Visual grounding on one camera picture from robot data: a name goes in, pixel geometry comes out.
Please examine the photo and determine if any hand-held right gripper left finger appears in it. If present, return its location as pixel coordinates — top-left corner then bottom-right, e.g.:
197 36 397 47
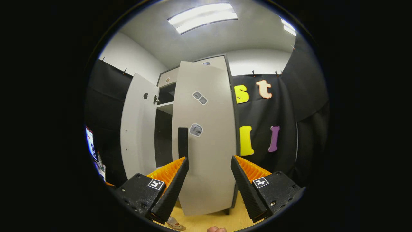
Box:
114 157 190 224

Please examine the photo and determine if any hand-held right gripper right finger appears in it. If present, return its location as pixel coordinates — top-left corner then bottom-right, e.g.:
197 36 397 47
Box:
230 155 306 223

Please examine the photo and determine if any clear bottle with red label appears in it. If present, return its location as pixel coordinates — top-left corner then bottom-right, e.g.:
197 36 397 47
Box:
166 216 186 230

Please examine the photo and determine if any light grey cabinet door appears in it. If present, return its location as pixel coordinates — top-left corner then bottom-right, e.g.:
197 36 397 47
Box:
120 73 160 179
171 55 237 216

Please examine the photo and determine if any grey cabinet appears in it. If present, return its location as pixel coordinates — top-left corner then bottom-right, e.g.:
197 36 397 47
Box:
154 54 241 216

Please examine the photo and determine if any grey cabinet drawer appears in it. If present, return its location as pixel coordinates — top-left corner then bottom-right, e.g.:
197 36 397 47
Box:
157 67 179 87

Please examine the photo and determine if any white side table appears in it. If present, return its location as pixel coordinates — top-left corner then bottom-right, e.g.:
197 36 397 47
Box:
95 159 107 182

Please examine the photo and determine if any lit computer monitor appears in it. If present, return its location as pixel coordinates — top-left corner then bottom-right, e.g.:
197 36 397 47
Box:
85 126 97 160

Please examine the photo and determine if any black backdrop cloth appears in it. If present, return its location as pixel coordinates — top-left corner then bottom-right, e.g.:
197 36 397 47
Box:
230 32 329 187
84 59 134 187

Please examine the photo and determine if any small ceiling light panel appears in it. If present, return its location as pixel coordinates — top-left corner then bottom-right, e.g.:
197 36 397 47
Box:
281 18 296 36

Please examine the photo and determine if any large ceiling light panel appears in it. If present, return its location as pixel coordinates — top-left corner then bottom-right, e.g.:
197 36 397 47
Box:
167 3 239 35

